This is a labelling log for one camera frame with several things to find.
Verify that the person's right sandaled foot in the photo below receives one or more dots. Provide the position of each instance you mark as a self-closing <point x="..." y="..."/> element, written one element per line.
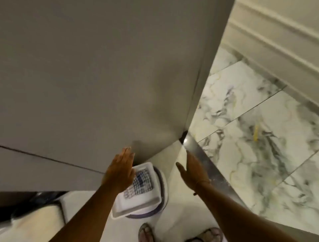
<point x="209" y="235"/>

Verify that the dark furniture piece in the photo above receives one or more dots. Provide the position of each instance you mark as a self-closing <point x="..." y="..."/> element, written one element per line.
<point x="30" y="199"/>

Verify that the person's left forearm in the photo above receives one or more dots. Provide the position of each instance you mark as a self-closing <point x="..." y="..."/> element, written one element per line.
<point x="92" y="217"/>

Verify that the white baseboard moulding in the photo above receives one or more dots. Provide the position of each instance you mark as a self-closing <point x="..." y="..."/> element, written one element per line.
<point x="274" y="49"/>

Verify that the round white blue-rimmed stool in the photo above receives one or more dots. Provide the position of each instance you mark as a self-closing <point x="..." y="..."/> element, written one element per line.
<point x="163" y="197"/>

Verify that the person's right forearm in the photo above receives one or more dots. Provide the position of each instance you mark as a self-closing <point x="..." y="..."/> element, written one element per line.
<point x="236" y="222"/>

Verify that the person's sandaled foot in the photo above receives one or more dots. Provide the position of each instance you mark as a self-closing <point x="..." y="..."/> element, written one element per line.
<point x="209" y="235"/>
<point x="145" y="234"/>

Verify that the person's right hand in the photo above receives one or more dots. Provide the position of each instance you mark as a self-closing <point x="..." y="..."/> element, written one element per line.
<point x="195" y="174"/>

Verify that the black granite threshold strip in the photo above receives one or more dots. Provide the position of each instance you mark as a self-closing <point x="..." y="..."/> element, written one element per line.
<point x="213" y="172"/>

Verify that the person's left sandaled foot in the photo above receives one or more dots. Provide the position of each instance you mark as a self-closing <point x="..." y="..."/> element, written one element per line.
<point x="145" y="234"/>

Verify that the white rectangular basin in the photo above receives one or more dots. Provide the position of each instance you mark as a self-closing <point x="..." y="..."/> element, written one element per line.
<point x="139" y="204"/>

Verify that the checkered cleaning cloth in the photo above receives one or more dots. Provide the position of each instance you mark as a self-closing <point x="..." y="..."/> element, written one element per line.
<point x="140" y="184"/>

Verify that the person's left hand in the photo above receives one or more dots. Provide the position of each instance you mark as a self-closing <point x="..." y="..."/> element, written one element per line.
<point x="120" y="172"/>

